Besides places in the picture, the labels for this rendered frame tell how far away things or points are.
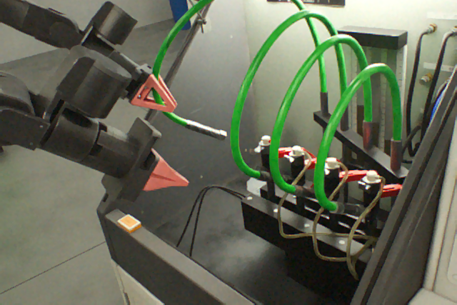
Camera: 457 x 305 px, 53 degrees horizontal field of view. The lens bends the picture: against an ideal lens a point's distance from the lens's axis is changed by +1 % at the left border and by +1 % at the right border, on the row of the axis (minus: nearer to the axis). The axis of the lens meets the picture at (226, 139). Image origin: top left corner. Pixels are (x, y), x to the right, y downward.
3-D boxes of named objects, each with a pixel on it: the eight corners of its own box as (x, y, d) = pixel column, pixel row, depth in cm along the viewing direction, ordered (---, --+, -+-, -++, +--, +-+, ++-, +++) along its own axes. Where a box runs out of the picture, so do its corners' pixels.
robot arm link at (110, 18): (51, 31, 89) (45, 34, 81) (83, -19, 87) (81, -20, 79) (105, 66, 93) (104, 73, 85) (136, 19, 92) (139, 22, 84)
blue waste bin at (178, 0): (165, 28, 709) (155, -24, 674) (197, 18, 736) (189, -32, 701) (184, 33, 663) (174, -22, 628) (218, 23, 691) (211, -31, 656)
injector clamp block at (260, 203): (247, 252, 107) (240, 199, 100) (275, 231, 113) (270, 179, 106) (380, 332, 84) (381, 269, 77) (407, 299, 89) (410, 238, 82)
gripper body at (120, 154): (166, 136, 56) (114, 112, 52) (126, 207, 57) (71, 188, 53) (148, 121, 61) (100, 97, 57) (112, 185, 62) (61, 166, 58)
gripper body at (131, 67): (153, 68, 93) (123, 46, 92) (144, 73, 83) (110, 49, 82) (136, 93, 94) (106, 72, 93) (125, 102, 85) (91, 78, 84)
